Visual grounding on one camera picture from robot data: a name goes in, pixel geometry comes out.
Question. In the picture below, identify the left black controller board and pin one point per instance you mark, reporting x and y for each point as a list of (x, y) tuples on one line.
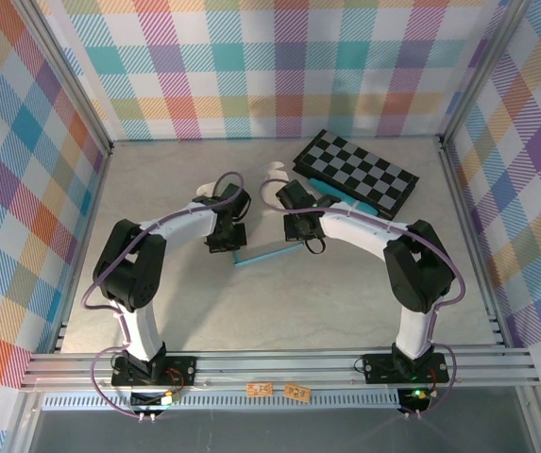
[(147, 401)]

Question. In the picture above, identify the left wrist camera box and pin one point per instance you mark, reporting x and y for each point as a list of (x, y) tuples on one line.
[(206, 189)]

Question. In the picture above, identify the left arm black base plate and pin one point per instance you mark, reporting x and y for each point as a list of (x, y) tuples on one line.
[(180, 370)]

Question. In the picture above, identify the aluminium mounting rail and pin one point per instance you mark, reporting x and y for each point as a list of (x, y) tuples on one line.
[(275, 368)]

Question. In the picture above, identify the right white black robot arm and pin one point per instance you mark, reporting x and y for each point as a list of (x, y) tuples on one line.
[(411, 330)]

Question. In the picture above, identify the aluminium frame post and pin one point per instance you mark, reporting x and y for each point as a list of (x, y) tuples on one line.
[(485, 71), (69, 78)]

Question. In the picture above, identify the teal tube with white band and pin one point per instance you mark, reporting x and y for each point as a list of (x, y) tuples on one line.
[(326, 189)]

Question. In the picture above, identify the aluminium table side rail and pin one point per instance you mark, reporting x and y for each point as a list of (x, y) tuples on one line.
[(96, 189), (459, 189)]

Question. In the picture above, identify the blue paper box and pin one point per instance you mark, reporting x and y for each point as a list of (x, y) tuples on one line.
[(270, 255)]

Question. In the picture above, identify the right black controller board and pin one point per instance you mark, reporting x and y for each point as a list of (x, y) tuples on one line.
[(416, 398)]

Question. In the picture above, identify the wooden tag with print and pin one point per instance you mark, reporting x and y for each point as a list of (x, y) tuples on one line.
[(296, 392), (259, 390)]

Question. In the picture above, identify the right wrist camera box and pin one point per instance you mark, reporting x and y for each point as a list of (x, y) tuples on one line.
[(277, 171)]

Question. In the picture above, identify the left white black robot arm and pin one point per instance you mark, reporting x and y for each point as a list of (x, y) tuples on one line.
[(142, 330)]

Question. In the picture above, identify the folding black grey chessboard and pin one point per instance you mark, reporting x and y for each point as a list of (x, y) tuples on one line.
[(355, 165)]

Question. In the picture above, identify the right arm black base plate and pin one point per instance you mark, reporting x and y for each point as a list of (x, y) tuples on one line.
[(378, 368)]

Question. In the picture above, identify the black controller board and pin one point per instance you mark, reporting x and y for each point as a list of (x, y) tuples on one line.
[(147, 401), (416, 398)]

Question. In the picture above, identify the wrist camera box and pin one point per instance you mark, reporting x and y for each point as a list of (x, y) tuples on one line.
[(206, 189), (277, 171)]

